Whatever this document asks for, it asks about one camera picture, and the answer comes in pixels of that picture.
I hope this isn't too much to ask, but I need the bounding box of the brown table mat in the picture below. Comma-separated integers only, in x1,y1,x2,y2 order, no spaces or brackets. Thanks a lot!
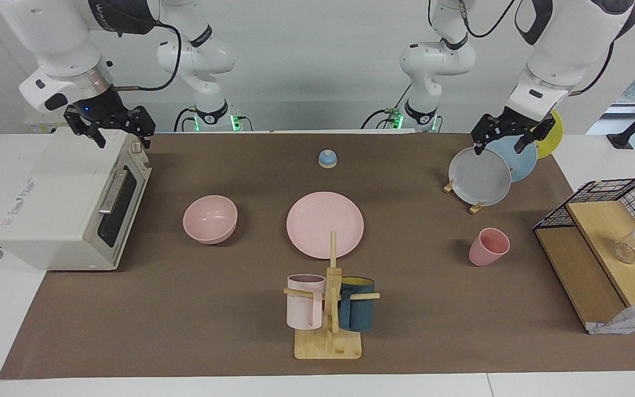
0,132,635,380

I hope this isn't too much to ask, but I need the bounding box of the wooden mug tree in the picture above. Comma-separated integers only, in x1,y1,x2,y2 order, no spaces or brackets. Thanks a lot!
283,230,380,360

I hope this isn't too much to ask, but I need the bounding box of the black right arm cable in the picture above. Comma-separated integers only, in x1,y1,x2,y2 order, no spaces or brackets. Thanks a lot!
112,19,183,92

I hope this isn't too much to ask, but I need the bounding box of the wooden shelf with wire basket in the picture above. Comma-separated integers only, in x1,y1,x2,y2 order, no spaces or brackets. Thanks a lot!
532,178,635,335

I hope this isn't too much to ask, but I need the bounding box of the dark teal mug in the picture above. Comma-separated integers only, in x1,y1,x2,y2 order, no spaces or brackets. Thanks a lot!
338,276,376,332

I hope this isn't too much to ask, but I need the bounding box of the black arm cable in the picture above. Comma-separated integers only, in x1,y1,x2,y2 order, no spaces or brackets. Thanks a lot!
112,19,183,92
568,0,635,97

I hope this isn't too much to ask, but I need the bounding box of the white toaster oven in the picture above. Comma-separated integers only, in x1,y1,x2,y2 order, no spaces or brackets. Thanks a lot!
0,127,153,272

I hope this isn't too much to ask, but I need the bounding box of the light blue plate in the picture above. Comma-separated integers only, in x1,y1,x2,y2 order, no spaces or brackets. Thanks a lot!
486,135,539,183

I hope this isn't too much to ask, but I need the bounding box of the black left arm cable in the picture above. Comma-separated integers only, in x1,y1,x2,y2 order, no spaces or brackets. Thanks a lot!
568,0,635,97

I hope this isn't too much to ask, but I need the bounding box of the clear glass object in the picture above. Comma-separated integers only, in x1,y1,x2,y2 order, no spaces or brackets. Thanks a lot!
611,234,635,265

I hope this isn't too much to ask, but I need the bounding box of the wooden plate rack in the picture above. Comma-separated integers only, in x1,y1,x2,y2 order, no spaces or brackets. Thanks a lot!
443,175,485,215

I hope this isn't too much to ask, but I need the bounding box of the pink plate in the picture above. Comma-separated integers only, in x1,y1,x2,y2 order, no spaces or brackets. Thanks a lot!
286,191,365,260

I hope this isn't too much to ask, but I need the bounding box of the grey plate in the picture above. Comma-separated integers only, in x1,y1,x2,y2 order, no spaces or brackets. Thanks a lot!
449,146,512,207

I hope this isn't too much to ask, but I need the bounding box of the black base cable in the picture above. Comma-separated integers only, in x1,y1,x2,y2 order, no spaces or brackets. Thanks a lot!
360,83,413,131
173,106,198,133

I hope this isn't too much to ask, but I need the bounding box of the yellow plate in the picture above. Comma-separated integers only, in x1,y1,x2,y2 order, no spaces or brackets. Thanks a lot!
532,109,564,160

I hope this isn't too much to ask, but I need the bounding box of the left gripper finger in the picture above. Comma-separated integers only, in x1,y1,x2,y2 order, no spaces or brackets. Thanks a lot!
471,112,508,155
513,117,557,154

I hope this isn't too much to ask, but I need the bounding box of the pink bowl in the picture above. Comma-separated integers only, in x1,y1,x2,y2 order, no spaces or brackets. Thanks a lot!
182,195,239,245

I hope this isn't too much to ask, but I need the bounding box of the pink cup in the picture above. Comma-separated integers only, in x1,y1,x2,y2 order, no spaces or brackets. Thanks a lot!
468,227,511,267

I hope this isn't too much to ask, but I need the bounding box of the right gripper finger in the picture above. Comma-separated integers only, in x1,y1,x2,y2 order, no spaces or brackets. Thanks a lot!
64,106,107,148
122,106,157,150

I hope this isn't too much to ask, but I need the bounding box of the pink mug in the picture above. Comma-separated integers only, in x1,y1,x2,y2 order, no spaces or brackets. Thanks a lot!
286,274,327,331

